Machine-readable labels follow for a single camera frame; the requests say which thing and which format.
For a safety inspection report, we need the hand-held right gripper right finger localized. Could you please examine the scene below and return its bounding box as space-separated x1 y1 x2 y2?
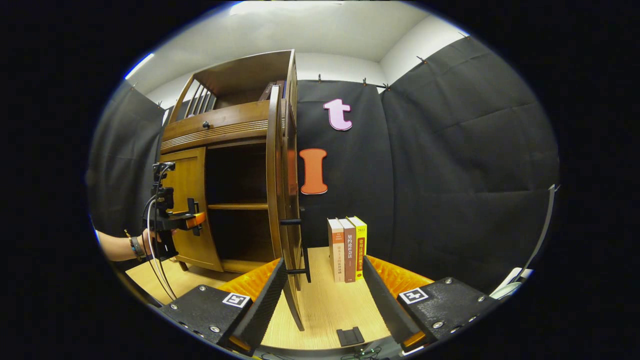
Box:
362 255 502 354

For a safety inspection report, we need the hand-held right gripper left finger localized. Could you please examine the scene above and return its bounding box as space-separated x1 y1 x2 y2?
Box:
158 258 289 357

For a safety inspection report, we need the wooden shoe cabinet door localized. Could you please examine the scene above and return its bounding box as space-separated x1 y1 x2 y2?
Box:
265 85 312 332
160 146 224 272

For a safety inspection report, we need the wooden double-door shoe cabinet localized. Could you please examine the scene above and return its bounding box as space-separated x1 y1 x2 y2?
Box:
160 49 301 276

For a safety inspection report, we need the wooden inner shelf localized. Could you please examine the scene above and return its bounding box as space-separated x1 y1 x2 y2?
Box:
207 202 269 211

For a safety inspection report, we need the black table clamp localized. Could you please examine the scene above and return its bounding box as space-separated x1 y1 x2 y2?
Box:
336 327 366 347

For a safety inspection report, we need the dark wristband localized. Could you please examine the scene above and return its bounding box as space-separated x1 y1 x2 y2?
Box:
127 235 146 261

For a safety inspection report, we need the yellow book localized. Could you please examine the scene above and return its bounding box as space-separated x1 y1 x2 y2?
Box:
347 216 368 280

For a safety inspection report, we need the reddish brown book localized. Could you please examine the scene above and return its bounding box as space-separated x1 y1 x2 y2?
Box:
339 218 357 284

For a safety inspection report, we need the beige book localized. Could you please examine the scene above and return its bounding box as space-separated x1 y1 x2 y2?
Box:
327 218 346 283

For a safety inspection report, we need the wooden drawer with black knob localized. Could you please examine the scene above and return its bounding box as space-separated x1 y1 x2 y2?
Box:
160 100 273 155

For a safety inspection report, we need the small ceiling light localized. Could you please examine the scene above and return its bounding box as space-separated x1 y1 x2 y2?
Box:
124 52 156 81

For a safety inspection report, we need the black cable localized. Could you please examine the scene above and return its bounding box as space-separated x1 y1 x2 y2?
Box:
143 195 178 302

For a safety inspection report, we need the grey strap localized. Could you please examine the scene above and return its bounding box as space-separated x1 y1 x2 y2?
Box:
520 184 560 281

